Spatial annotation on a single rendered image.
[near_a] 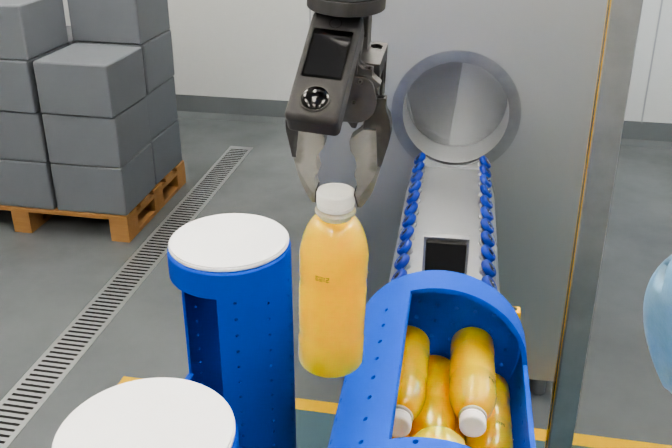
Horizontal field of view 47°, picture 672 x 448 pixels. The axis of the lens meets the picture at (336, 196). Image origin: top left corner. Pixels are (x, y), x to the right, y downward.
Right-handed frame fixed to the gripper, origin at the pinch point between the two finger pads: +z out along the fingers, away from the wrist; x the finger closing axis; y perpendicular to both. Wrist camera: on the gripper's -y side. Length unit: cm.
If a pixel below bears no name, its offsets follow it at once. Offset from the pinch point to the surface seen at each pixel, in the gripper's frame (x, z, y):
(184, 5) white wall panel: 189, 128, 457
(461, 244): -15, 54, 77
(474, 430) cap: -19, 46, 16
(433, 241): -9, 55, 77
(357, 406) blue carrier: -2.6, 36.1, 7.6
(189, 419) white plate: 25, 54, 17
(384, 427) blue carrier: -6.7, 32.4, 1.3
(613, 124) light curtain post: -45, 30, 95
